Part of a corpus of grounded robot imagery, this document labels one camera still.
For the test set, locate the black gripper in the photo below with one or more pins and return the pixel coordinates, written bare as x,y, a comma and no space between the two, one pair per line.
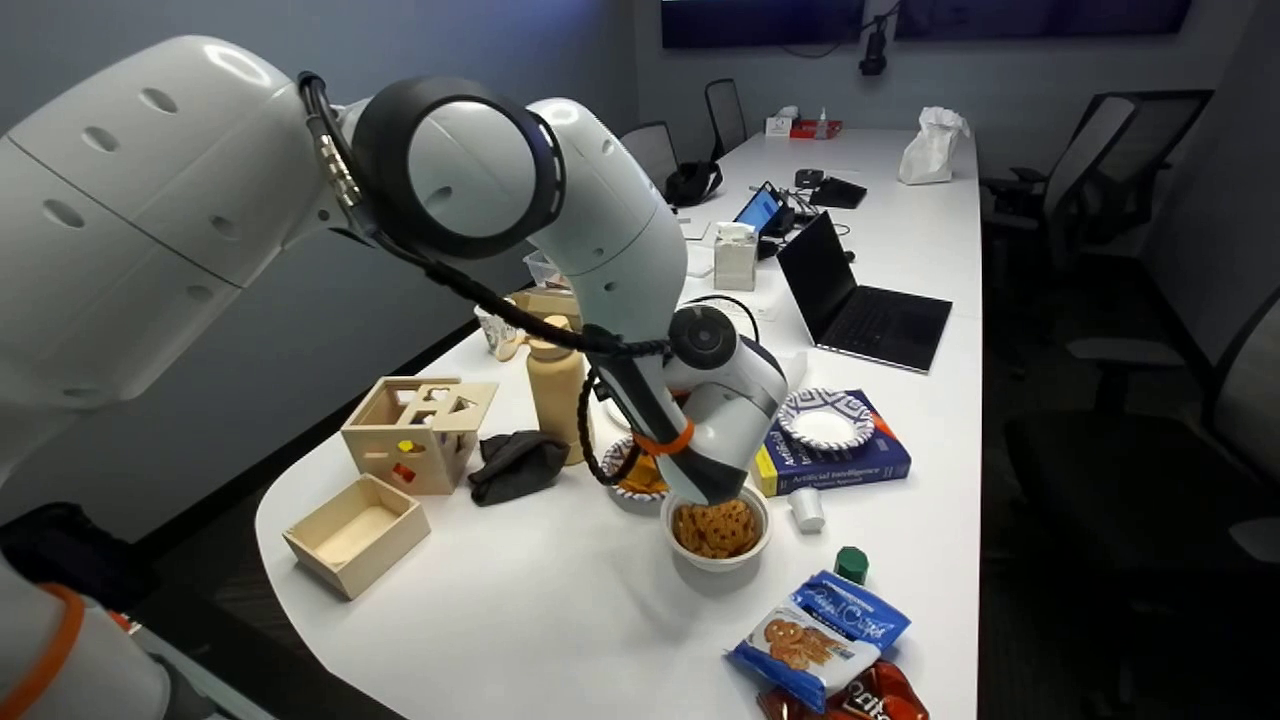
707,476

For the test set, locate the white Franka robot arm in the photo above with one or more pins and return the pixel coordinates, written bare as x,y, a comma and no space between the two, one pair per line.
133,203

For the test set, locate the blue patterned paper bowl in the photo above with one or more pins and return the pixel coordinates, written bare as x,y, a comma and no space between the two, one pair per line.
627,497
825,422

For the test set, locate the white bowl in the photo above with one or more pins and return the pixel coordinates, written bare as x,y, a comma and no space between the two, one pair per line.
719,567

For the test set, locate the brown pretzel snacks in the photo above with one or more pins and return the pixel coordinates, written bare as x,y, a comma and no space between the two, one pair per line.
719,531

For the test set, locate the orange tortilla chips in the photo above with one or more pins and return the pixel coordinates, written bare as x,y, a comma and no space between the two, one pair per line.
645,476

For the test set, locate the small white pill bottle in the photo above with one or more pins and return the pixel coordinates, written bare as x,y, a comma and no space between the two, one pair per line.
805,515

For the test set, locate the blue Artificial Intelligence book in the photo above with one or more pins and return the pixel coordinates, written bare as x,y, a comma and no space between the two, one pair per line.
841,465

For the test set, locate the tan cylindrical bottle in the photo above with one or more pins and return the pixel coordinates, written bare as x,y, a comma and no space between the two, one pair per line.
555,403

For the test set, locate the green bottle cap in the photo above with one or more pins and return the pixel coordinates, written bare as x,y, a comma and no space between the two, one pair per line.
854,567

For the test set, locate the blue snack bag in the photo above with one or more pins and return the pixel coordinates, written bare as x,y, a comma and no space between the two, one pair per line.
822,625

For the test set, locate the black cloth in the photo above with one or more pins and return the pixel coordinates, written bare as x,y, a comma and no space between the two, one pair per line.
515,465

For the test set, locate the white tissue box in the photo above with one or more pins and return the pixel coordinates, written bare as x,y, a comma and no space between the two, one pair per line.
732,258

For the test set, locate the black laptop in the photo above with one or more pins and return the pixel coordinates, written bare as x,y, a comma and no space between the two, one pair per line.
865,320

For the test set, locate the red snack bag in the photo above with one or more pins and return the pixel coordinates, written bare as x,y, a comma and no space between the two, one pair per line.
865,696

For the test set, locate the tablet with blue screen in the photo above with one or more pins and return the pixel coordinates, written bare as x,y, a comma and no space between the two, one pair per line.
763,211

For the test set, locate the black bag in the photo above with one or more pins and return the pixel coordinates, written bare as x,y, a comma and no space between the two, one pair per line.
689,185

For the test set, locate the wooden shape sorter cube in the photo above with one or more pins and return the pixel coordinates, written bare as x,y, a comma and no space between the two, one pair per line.
403,441

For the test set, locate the small black gadgets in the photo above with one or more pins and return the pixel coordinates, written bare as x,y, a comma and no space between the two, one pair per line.
835,188

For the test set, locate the grey office chair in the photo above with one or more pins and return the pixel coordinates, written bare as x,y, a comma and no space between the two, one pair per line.
648,153
1200,441
1135,160
726,112

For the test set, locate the open wooden box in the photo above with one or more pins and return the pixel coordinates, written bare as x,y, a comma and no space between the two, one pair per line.
354,541

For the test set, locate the small white box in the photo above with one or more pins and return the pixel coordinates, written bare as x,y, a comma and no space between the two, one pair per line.
780,124

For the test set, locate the red flat item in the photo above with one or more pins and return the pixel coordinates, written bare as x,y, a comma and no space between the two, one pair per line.
816,130

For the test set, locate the white plastic bag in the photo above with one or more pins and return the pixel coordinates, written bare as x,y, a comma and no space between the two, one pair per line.
933,145

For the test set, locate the black wall monitor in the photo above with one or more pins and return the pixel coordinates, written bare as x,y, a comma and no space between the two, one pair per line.
763,22
1043,13

